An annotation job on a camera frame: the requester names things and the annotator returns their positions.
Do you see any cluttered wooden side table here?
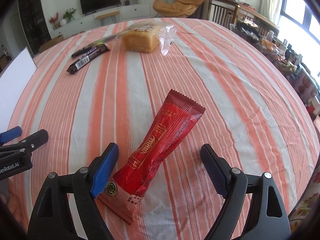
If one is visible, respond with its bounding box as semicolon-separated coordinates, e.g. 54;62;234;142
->
231;3;279;37

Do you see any striped orange white tablecloth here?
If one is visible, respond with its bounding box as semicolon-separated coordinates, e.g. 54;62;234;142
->
8;19;319;239

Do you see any dark wooden chair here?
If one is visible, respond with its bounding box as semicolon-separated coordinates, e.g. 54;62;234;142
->
207;0;240;28

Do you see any white tv cabinet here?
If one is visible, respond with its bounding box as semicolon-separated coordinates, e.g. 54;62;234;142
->
50;4;151;39

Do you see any bagged bread loaf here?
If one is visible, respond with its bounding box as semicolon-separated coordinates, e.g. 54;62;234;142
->
117;21;176;55

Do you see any plant in white vase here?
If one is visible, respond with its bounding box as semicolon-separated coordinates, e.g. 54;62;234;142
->
60;8;76;26

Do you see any small wooden bench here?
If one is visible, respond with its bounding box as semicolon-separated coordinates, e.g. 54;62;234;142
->
94;11;120;26

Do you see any black display cabinet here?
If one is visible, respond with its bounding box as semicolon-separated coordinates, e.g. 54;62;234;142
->
18;0;51;55

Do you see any orange lounge chair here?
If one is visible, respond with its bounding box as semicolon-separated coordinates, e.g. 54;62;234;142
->
152;0;204;18

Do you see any white cardboard box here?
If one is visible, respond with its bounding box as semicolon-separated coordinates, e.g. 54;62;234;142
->
0;47;37;132

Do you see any red flower arrangement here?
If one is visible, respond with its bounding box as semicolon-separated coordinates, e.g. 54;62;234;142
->
49;12;60;29

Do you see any dark green snack stick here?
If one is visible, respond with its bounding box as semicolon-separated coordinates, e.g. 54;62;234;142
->
71;33;120;57

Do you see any brown chocolate bar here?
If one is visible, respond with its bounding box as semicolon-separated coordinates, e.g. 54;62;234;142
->
67;44;110;74

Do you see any red snack packet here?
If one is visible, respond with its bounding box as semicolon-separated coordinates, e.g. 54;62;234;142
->
98;89;205;224

